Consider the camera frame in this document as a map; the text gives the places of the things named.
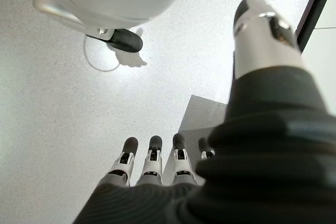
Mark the black robot right foot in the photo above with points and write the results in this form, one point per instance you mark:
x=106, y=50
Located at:
x=126, y=42

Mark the dark frame strip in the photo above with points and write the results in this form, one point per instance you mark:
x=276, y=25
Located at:
x=316, y=3

